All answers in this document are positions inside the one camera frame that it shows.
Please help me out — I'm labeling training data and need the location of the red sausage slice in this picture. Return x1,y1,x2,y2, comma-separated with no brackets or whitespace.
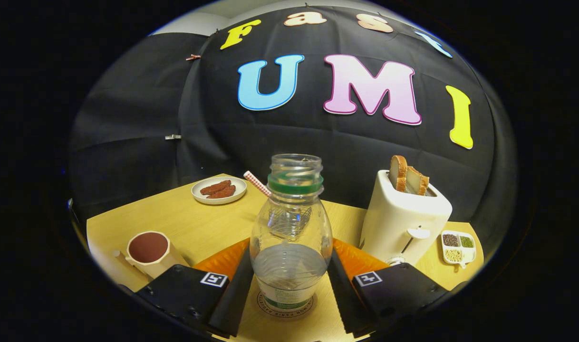
200,180,232,196
206,185,236,199

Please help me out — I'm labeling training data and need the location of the red checked straw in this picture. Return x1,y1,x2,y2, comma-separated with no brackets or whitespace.
243,171,272,197

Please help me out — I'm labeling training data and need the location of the toast bread slice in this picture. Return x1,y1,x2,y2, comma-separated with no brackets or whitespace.
390,155,408,192
406,166,430,196

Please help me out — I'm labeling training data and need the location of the clear plastic juice bottle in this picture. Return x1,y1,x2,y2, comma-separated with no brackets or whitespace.
250,153,334,312

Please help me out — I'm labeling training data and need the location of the white toaster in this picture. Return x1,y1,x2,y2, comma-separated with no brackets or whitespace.
359,170,453,266

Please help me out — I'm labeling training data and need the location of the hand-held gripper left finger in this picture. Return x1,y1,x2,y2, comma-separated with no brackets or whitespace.
135,237,254,339

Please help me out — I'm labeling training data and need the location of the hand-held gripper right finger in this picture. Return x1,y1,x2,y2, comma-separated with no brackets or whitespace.
328,237,449,335

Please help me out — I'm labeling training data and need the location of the wooden table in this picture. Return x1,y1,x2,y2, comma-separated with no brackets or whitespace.
87,173,485,342

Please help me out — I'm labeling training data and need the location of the black backdrop cloth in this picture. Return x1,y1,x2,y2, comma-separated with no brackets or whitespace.
70,6,517,259

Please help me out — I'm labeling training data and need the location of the small white plate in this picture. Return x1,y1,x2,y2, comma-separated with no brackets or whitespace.
191,177,248,205

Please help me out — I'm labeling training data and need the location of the cream cup with wooden handle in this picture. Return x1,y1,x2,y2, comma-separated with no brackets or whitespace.
113,231,190,279

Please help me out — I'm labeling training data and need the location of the round cork coaster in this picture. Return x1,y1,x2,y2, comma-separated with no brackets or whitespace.
256,290,315,318

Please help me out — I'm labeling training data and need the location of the white divided seed dish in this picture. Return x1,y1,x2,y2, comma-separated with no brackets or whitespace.
441,230,476,269

